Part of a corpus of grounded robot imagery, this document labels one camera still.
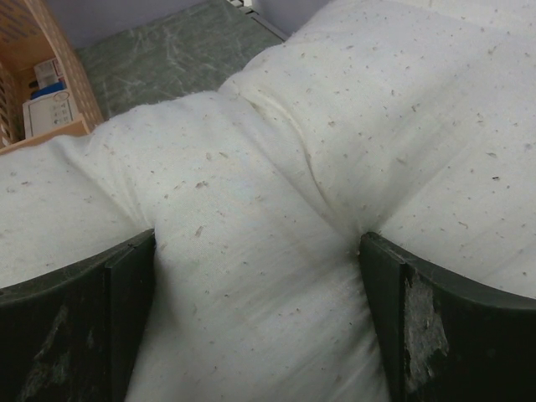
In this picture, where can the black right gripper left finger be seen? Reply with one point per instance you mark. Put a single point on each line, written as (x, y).
(73, 334)

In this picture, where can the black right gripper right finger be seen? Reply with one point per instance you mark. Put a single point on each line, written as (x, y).
(443, 336)

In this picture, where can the white pillow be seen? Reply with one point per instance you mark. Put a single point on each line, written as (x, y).
(411, 119)

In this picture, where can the white blue medicine box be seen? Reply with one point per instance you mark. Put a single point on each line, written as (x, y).
(50, 105)

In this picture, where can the orange desk file organizer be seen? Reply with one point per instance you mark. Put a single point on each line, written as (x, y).
(30, 35)

